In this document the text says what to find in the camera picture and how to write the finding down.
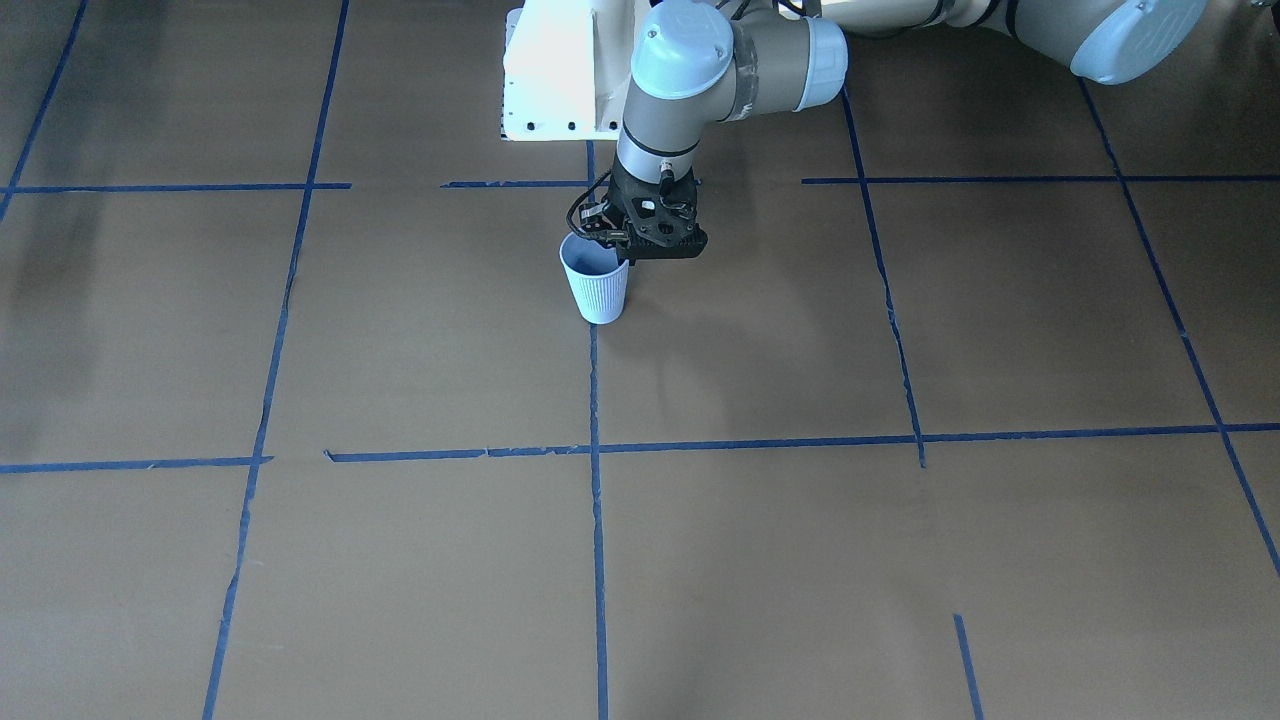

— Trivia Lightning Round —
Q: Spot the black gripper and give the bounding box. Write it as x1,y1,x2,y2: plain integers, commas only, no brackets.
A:
608,160,701,241

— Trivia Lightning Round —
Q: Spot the light blue ribbed cup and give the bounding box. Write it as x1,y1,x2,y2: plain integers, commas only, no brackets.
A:
558,232,630,325

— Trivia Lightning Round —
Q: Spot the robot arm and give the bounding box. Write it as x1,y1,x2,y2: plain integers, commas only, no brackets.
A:
576,1,1206,259

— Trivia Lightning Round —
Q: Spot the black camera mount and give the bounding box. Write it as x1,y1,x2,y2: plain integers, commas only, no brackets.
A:
603,196,709,263

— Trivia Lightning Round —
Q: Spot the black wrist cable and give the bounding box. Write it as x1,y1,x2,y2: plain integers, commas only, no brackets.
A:
566,170,616,246

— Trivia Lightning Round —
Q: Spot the white camera mast base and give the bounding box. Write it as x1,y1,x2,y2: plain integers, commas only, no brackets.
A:
500,1,649,142

